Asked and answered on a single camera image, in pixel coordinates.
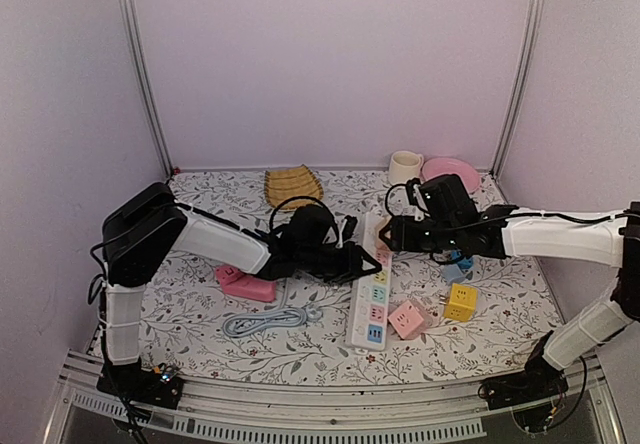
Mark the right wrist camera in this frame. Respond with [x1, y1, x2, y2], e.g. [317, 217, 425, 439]
[405, 174, 479, 226]

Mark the right aluminium frame post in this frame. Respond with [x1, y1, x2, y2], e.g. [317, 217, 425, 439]
[490, 0, 545, 181]

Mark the left aluminium frame post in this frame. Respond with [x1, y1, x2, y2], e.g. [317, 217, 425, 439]
[118, 0, 174, 177]

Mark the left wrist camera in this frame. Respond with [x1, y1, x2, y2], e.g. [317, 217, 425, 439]
[269, 195, 358, 249]

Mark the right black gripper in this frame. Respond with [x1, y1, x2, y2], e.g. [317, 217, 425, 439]
[380, 216, 461, 254]

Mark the front aluminium rail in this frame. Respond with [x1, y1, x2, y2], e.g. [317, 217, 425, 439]
[42, 348, 626, 444]

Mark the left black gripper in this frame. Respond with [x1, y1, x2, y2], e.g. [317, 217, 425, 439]
[297, 240, 379, 284]

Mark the yellow cube socket adapter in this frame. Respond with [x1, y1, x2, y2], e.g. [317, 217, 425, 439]
[440, 283, 478, 322]

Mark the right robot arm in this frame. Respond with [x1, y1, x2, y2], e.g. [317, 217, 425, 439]
[364, 202, 639, 400]

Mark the woven bamboo tray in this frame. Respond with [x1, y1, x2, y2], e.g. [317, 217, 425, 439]
[264, 165, 324, 208]

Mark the pink triangular power strip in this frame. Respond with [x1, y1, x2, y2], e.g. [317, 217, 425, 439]
[215, 265, 276, 303]

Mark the aluminium frame post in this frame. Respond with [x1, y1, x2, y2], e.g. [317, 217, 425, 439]
[490, 0, 545, 181]
[118, 0, 174, 177]

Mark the pink cube socket adapter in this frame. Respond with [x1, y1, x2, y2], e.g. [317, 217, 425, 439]
[388, 299, 434, 340]

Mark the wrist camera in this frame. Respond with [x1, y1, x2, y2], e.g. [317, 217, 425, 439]
[269, 195, 358, 249]
[405, 174, 479, 226]

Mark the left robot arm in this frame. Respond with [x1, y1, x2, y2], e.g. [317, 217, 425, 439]
[98, 182, 382, 398]

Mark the floral tablecloth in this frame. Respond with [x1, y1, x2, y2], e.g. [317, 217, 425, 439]
[89, 168, 566, 388]

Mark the white power strip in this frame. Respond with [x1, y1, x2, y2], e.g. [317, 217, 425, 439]
[345, 211, 392, 352]

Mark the pink plate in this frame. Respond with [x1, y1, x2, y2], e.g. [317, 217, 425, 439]
[421, 157, 481, 193]

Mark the cream ceramic mug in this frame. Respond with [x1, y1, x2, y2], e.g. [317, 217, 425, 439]
[388, 150, 424, 185]

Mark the light blue plug adapter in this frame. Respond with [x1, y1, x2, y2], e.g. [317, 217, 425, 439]
[441, 264, 466, 285]

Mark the bright blue plug adapter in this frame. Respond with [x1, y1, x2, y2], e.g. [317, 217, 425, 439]
[450, 250, 474, 272]

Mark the beige cube socket adapter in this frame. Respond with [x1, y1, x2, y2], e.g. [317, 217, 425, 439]
[376, 216, 392, 236]

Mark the grey power strip cord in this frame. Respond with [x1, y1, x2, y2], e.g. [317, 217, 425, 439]
[222, 283, 321, 338]

